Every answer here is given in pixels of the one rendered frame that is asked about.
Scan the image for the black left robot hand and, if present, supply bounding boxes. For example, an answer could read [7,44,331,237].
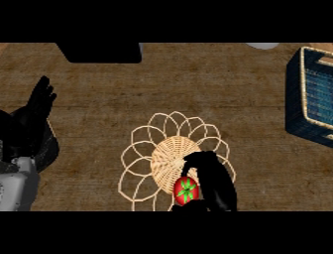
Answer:
[0,75,58,164]

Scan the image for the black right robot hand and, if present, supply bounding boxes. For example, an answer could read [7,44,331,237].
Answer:
[170,150,240,212]

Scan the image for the red tomato with green stem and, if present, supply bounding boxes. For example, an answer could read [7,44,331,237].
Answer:
[172,176,201,206]

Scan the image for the flower-shaped wicker placemat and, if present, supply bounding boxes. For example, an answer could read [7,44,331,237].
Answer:
[117,110,238,212]

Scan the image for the dark blue woven basket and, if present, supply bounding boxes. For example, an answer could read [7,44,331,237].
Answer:
[283,46,333,156]

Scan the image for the dark grey speckled round dish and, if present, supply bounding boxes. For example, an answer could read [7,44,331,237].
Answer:
[0,119,61,187]

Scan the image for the black box-shaped appliance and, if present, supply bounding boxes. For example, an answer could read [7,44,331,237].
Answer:
[55,42,142,64]

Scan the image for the pale grey round object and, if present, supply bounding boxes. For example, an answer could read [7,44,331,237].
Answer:
[246,42,280,51]

